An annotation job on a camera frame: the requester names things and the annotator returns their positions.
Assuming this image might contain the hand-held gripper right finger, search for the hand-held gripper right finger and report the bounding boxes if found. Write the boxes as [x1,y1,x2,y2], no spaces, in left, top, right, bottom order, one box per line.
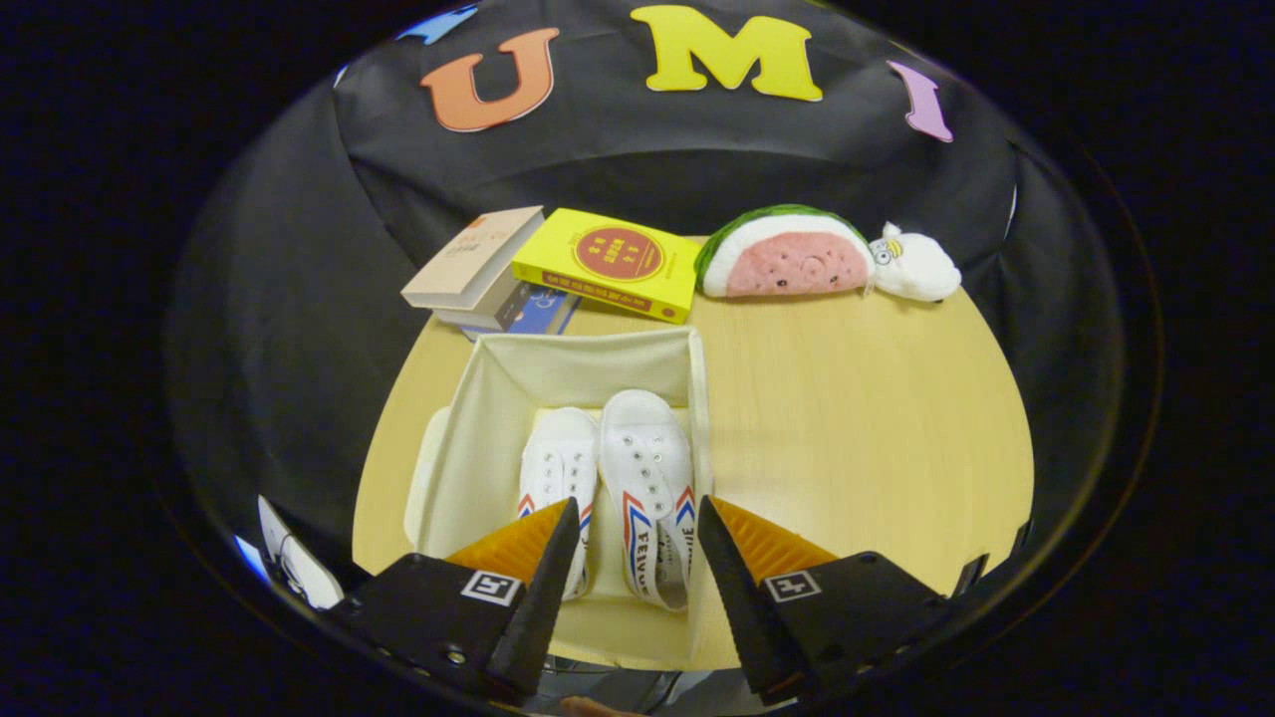
[696,494,949,703]

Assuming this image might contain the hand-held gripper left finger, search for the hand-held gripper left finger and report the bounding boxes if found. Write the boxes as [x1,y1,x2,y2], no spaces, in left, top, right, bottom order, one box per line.
[332,497,583,700]

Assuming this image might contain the white canvas shoe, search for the white canvas shoe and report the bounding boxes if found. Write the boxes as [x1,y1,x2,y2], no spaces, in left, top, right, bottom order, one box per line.
[598,388,696,611]
[518,406,601,601]

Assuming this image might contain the cream fabric storage box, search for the cream fabric storage box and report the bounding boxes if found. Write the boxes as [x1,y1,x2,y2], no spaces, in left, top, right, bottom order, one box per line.
[403,326,714,670]

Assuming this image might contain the white desk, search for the white desk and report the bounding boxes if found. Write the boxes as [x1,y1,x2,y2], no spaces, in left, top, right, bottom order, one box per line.
[257,495,346,610]

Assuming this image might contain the blue book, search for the blue book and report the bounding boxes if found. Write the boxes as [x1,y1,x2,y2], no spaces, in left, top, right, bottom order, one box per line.
[463,282,582,342]

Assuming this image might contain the blue computer screen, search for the blue computer screen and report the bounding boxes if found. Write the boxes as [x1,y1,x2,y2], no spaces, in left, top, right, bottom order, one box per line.
[233,536,272,587]

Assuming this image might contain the watermelon plush toy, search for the watermelon plush toy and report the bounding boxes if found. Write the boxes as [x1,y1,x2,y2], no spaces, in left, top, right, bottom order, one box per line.
[694,204,876,300]

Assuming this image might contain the yellow book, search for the yellow book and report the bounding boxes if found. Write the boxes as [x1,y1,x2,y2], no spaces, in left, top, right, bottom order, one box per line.
[511,207,703,326]

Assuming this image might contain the beige book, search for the beige book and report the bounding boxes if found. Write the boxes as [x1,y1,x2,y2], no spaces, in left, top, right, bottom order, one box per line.
[401,206,546,331]

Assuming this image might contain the white plush toy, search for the white plush toy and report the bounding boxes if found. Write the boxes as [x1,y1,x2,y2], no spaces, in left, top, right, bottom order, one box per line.
[867,221,963,303]

